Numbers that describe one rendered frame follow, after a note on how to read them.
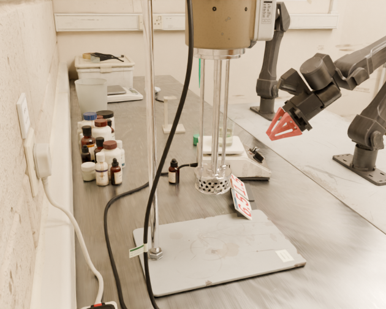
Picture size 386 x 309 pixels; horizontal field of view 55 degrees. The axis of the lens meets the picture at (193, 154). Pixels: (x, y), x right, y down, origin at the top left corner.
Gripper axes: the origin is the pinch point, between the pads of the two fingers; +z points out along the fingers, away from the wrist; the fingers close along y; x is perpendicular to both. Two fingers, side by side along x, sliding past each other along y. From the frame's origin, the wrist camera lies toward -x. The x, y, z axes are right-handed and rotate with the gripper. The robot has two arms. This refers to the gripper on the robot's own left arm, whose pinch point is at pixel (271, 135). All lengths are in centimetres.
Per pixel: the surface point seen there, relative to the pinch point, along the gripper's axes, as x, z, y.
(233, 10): -35, -7, 36
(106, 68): -38, 47, -107
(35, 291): -26, 35, 53
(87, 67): -45, 54, -105
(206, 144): -7.2, 15.5, -4.4
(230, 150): -3.4, 11.0, -0.2
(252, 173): 5.4, 10.3, 0.7
